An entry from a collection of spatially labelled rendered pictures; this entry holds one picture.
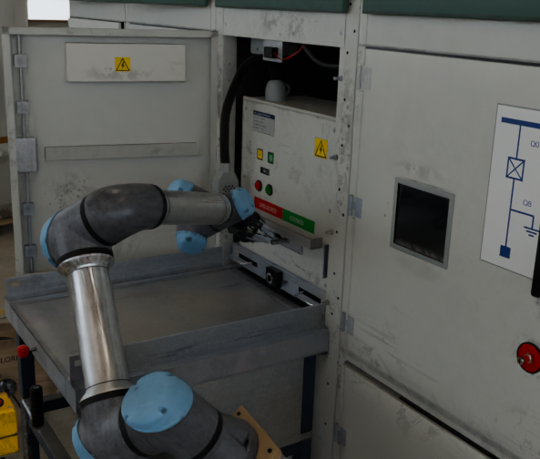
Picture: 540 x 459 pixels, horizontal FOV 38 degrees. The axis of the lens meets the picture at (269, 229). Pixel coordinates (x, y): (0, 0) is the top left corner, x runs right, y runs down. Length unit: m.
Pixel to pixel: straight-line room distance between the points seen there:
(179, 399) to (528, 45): 0.88
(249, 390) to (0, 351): 1.40
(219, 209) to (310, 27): 0.53
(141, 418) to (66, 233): 0.43
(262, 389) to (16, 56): 1.14
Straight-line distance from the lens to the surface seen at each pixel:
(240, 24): 2.30
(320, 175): 2.06
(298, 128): 2.13
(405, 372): 1.81
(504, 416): 1.62
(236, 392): 1.99
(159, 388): 1.41
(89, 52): 2.34
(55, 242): 1.63
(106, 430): 1.48
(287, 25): 2.09
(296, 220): 2.18
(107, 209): 1.55
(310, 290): 2.14
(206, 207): 1.75
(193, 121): 2.46
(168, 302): 2.22
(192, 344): 1.88
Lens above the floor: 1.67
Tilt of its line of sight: 16 degrees down
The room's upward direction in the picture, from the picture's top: 2 degrees clockwise
